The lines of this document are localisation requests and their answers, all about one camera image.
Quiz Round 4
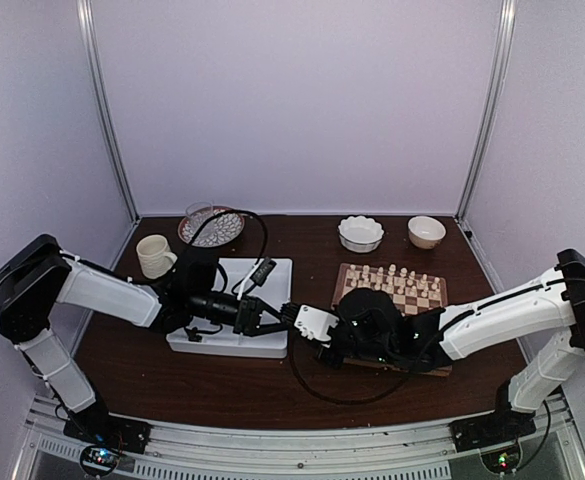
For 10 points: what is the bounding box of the cream round bowl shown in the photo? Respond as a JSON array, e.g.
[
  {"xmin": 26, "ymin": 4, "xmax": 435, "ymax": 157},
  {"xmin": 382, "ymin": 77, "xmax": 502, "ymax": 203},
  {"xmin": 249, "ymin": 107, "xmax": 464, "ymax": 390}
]
[{"xmin": 407, "ymin": 216, "xmax": 447, "ymax": 250}]

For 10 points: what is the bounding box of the white queen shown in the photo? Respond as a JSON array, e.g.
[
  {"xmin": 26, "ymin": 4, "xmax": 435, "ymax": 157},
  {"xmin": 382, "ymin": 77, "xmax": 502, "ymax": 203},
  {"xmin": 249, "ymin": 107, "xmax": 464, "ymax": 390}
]
[{"xmin": 387, "ymin": 264, "xmax": 396, "ymax": 284}]

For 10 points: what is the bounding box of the white plastic compartment tray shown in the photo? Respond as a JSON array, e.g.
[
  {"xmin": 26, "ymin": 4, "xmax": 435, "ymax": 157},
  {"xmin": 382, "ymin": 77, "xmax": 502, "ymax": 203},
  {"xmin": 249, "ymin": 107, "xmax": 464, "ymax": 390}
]
[{"xmin": 166, "ymin": 258, "xmax": 293, "ymax": 359}]

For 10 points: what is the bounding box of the right aluminium frame post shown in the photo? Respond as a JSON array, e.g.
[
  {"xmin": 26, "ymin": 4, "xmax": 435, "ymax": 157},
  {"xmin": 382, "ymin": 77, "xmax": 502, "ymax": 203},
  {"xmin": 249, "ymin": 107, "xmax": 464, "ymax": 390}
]
[{"xmin": 455, "ymin": 0, "xmax": 517, "ymax": 223}]

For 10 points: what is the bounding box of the cream ribbed mug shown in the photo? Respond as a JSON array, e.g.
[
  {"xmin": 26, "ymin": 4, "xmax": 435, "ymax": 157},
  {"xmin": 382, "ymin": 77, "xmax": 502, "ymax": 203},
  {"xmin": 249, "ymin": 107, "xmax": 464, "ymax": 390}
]
[{"xmin": 136, "ymin": 234, "xmax": 177, "ymax": 280}]

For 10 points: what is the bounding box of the aluminium frame post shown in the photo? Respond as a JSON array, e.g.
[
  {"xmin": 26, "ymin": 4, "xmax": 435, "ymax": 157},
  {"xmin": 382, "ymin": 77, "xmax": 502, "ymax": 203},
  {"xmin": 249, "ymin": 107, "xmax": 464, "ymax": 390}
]
[
  {"xmin": 76, "ymin": 0, "xmax": 140, "ymax": 223},
  {"xmin": 455, "ymin": 0, "xmax": 517, "ymax": 223}
]

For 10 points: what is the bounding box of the left aluminium frame post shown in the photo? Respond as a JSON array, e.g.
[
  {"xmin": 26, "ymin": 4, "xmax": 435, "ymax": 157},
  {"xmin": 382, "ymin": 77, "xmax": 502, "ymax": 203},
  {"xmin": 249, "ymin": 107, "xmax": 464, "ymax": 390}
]
[{"xmin": 76, "ymin": 0, "xmax": 140, "ymax": 223}]

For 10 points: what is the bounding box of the wooden chessboard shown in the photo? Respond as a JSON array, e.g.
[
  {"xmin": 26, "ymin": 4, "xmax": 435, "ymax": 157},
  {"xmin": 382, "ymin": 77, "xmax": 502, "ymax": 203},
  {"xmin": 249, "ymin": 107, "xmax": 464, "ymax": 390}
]
[{"xmin": 319, "ymin": 263, "xmax": 451, "ymax": 376}]

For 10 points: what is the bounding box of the white bishop left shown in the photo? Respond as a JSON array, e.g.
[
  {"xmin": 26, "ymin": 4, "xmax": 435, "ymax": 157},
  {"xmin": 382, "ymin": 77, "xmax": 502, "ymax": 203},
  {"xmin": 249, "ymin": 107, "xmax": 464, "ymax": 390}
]
[{"xmin": 375, "ymin": 267, "xmax": 384, "ymax": 283}]

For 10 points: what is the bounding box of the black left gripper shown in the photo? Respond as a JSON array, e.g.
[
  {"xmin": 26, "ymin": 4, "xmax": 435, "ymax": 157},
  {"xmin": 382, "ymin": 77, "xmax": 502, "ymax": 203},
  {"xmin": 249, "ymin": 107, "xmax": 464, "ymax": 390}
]
[{"xmin": 189, "ymin": 290, "xmax": 291, "ymax": 337}]

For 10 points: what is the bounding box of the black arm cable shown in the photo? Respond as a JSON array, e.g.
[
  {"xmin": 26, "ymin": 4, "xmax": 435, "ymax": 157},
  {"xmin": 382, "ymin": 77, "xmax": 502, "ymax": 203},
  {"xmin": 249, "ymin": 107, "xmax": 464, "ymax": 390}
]
[
  {"xmin": 0, "ymin": 209, "xmax": 269, "ymax": 346},
  {"xmin": 287, "ymin": 334, "xmax": 423, "ymax": 405}
]

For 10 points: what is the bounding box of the white king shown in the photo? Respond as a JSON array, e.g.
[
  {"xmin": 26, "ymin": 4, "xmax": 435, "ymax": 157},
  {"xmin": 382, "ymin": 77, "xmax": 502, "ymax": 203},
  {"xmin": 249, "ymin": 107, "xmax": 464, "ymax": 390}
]
[{"xmin": 396, "ymin": 267, "xmax": 408, "ymax": 286}]

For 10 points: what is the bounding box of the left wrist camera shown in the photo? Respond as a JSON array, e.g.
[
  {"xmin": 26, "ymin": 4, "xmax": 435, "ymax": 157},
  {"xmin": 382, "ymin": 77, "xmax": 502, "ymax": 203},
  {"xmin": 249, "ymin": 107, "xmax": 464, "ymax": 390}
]
[{"xmin": 233, "ymin": 257, "xmax": 277, "ymax": 299}]

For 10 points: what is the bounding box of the patterned ceramic plate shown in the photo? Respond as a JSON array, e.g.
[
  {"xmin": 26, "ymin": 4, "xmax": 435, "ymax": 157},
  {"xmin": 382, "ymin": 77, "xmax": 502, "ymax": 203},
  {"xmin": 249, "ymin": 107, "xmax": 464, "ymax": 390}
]
[{"xmin": 177, "ymin": 206, "xmax": 245, "ymax": 248}]

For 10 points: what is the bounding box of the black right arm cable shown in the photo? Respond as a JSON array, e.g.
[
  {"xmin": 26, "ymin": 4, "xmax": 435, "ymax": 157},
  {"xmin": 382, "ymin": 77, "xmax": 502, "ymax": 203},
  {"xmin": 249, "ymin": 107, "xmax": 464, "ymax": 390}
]
[{"xmin": 287, "ymin": 334, "xmax": 423, "ymax": 405}]

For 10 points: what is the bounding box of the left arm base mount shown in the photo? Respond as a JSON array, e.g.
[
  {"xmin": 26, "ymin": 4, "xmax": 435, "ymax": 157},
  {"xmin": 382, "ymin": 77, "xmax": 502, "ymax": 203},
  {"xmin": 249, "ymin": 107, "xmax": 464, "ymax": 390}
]
[{"xmin": 63, "ymin": 395, "xmax": 151, "ymax": 454}]

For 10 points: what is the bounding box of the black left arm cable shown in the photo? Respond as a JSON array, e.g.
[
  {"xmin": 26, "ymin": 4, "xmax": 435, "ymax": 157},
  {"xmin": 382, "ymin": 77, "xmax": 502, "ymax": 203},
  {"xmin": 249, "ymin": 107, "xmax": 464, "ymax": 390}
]
[{"xmin": 0, "ymin": 209, "xmax": 269, "ymax": 346}]

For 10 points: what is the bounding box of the white scalloped bowl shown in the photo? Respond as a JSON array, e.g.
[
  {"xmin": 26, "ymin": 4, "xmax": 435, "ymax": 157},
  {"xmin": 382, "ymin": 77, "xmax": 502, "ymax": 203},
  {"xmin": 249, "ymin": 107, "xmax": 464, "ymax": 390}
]
[{"xmin": 337, "ymin": 216, "xmax": 385, "ymax": 254}]

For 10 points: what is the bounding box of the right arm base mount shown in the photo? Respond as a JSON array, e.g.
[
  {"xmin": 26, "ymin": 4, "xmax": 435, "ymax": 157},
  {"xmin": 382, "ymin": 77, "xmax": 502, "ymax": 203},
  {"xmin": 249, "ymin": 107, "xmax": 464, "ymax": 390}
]
[{"xmin": 449, "ymin": 384, "xmax": 536, "ymax": 452}]

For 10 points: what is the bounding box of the aluminium front rail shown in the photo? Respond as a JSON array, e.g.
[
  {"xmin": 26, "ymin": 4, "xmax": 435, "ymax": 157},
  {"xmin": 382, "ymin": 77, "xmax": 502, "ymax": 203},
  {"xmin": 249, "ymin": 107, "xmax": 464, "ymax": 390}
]
[{"xmin": 8, "ymin": 402, "xmax": 585, "ymax": 479}]

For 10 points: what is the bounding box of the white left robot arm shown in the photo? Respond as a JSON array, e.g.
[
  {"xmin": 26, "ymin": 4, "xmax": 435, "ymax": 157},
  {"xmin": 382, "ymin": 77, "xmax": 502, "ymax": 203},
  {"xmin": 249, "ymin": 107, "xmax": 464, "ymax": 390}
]
[{"xmin": 0, "ymin": 234, "xmax": 288, "ymax": 444}]

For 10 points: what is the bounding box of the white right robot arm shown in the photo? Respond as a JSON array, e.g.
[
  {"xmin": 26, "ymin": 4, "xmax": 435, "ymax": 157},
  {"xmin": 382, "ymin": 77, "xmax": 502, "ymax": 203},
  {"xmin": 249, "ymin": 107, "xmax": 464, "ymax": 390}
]
[{"xmin": 301, "ymin": 249, "xmax": 585, "ymax": 442}]

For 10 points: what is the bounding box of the clear drinking glass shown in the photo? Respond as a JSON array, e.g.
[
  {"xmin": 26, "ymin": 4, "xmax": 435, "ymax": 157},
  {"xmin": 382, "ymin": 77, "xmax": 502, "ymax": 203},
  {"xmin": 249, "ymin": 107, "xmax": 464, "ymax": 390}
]
[{"xmin": 186, "ymin": 201, "xmax": 214, "ymax": 235}]

